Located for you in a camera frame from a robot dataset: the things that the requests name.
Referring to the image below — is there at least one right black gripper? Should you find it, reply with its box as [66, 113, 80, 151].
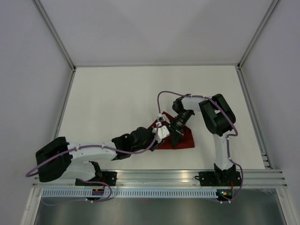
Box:
[165, 110, 193, 147]

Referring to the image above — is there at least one dark red cloth napkin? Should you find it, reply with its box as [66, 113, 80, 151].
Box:
[157, 110, 195, 150]

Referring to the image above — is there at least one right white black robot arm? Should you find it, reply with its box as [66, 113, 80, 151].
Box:
[168, 94, 241, 187]

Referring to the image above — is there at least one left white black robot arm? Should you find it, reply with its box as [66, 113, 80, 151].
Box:
[35, 126, 170, 186]

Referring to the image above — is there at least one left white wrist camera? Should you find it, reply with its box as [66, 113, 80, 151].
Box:
[152, 125, 170, 143]

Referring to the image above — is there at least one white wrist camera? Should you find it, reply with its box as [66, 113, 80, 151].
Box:
[152, 125, 170, 143]
[157, 113, 170, 124]

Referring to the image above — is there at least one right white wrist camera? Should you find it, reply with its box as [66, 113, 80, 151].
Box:
[157, 113, 170, 124]

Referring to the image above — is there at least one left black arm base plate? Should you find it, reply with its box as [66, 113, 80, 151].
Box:
[75, 171, 117, 187]

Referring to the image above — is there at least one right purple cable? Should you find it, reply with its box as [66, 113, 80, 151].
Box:
[156, 90, 244, 204]

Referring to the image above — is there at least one purple cable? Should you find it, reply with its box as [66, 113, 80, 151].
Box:
[25, 124, 160, 207]
[156, 90, 244, 204]

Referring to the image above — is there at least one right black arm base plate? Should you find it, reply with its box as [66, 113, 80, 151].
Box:
[194, 171, 242, 187]

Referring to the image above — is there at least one aluminium mounting rail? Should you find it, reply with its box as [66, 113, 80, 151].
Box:
[32, 169, 288, 188]

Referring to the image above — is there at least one white slotted cable duct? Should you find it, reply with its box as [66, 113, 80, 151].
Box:
[42, 188, 218, 198]

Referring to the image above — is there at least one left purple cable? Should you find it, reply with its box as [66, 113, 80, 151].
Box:
[25, 124, 160, 207]

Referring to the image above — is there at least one left aluminium frame post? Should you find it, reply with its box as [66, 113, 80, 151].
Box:
[32, 0, 76, 71]

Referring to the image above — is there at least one aluminium frame post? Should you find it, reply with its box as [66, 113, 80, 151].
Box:
[236, 0, 281, 70]
[32, 0, 76, 71]

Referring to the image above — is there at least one right aluminium frame post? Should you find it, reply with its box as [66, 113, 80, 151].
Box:
[236, 0, 281, 70]

